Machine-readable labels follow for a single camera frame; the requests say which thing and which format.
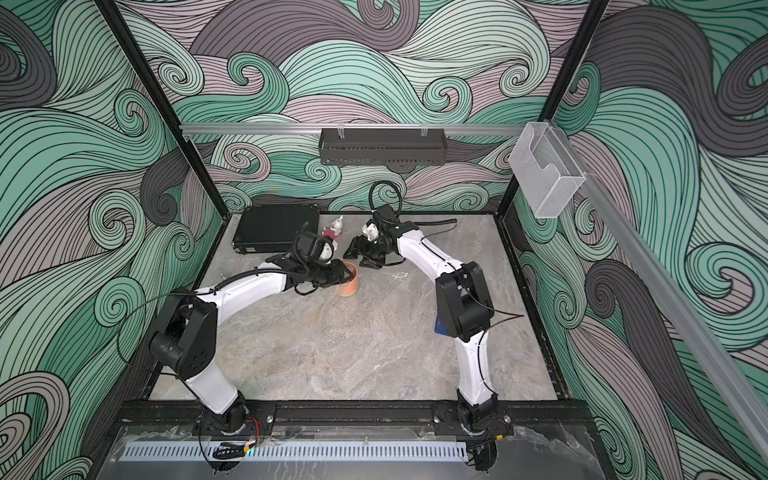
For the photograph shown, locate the clear acrylic wall bin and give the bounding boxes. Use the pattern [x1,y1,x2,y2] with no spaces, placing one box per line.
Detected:
[509,122,585,219]

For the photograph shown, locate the black hard case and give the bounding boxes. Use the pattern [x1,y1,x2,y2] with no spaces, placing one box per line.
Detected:
[232,204,320,254]

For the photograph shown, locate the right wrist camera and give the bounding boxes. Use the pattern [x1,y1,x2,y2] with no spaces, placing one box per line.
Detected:
[362,220,380,242]

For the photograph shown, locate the blue tape dispenser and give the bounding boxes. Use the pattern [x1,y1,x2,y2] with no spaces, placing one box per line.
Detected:
[434,316,448,336]

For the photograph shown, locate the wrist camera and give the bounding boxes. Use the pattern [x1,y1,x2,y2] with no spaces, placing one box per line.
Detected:
[362,220,380,242]
[319,240,336,261]

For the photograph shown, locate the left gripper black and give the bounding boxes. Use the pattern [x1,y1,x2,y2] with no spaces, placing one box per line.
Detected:
[306,261,355,288]

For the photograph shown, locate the small pink white figurine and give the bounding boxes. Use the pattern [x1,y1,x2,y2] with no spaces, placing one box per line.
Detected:
[322,216,343,240]

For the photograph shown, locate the white slotted cable duct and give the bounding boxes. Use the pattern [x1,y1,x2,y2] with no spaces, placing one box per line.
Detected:
[119,440,468,463]

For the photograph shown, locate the orange ceramic mug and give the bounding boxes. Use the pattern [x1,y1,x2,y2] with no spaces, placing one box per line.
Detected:
[339,261,359,297]

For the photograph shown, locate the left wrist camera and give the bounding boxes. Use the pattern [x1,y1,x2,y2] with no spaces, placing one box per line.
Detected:
[319,240,336,261]

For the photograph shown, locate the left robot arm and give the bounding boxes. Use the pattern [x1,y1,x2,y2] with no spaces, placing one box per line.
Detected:
[148,232,356,435]

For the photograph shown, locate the aluminium wall rail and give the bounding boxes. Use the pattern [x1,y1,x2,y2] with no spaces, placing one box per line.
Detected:
[179,122,525,137]

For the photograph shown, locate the black perforated wall shelf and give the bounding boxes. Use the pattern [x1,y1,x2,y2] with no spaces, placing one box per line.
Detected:
[318,129,448,168]

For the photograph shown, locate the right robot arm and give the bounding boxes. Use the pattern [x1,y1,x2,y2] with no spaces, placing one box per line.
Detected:
[347,206,498,435]

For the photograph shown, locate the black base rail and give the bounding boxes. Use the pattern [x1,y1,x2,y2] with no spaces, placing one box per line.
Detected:
[115,400,592,437]

